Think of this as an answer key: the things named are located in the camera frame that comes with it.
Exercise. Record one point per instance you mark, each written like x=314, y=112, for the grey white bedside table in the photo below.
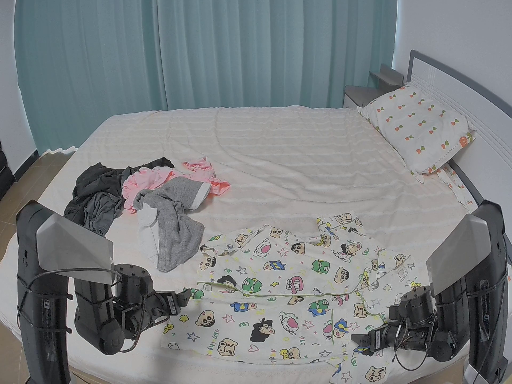
x=356, y=94

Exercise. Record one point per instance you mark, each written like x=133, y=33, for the black garment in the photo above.
x=96, y=182

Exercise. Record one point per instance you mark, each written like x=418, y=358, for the white printed pillow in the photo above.
x=420, y=130

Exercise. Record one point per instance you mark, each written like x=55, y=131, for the bed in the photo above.
x=300, y=166

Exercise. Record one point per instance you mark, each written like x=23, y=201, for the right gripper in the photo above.
x=386, y=336

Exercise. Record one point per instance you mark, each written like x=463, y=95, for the pink garment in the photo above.
x=146, y=180

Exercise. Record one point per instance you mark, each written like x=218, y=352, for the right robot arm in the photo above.
x=484, y=274

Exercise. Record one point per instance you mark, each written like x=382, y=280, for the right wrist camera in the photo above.
x=395, y=312

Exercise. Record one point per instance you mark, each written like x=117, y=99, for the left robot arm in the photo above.
x=44, y=294

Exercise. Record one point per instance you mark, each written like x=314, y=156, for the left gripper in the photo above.
x=172, y=303

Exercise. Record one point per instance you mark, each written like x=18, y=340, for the white printed pyjama top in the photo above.
x=280, y=278

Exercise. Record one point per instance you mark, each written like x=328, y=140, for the grey white garment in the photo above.
x=180, y=230

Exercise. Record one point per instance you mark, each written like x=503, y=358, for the black chest of drawers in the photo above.
x=4, y=174

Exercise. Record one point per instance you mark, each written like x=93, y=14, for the blue-green curtain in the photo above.
x=280, y=38
x=88, y=54

